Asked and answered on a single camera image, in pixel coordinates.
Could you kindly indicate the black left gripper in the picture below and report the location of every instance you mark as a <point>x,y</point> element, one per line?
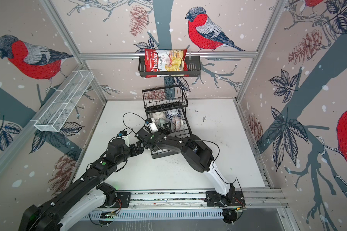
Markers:
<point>136,152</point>

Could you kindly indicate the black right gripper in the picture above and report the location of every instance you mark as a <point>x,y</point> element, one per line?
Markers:
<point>167,131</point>

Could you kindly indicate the white red dotted bowl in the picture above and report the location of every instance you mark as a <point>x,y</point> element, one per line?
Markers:
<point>158,115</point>

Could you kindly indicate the orange and blue patterned bowl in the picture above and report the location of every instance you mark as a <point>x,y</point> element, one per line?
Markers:
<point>172,113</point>

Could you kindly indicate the maroon striped bowl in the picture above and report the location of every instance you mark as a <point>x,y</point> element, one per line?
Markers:
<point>178,123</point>

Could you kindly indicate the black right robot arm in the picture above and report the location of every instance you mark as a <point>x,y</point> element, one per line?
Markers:
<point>198,155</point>

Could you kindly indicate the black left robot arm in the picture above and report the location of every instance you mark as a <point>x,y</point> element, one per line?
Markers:
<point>87,193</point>

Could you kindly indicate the red cassava chips bag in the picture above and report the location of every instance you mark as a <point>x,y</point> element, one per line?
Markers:
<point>165,60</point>

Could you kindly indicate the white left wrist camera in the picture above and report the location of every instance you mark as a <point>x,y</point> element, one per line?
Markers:
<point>124,135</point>

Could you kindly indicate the black wire dish rack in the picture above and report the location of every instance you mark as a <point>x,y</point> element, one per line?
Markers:
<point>162,99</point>

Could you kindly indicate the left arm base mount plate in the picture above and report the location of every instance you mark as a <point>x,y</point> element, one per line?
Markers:
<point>121,200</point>

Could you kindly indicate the white wire mesh basket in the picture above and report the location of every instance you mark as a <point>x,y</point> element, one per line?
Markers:
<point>55,115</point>

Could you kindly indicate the black wall shelf basket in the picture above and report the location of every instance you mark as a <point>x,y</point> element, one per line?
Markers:
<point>192,62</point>

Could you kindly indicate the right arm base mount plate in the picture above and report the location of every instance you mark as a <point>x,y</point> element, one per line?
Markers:
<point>235,200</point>

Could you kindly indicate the aluminium front rail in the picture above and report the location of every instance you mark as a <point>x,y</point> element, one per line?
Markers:
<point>194,199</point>

